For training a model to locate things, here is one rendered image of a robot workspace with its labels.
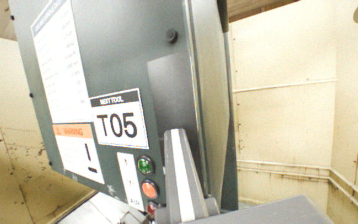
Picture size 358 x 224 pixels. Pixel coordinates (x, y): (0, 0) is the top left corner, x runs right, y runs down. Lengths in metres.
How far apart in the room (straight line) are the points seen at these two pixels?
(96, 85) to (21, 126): 1.19
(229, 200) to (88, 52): 1.10
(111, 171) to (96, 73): 0.15
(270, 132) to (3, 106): 1.95
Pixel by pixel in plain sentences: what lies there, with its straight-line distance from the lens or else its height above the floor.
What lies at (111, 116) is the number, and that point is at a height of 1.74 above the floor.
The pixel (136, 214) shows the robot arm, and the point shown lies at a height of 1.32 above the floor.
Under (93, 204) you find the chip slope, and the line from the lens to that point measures 1.65.
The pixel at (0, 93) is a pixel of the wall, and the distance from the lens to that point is 1.37.
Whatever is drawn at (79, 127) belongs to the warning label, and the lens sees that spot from 0.26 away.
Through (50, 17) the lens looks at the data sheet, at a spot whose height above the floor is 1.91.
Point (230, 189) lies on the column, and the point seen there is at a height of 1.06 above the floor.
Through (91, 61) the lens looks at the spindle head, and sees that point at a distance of 0.21.
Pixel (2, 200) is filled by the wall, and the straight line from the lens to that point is 1.44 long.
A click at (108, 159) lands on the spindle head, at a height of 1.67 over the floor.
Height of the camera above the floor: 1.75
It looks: 7 degrees down
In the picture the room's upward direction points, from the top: 7 degrees counter-clockwise
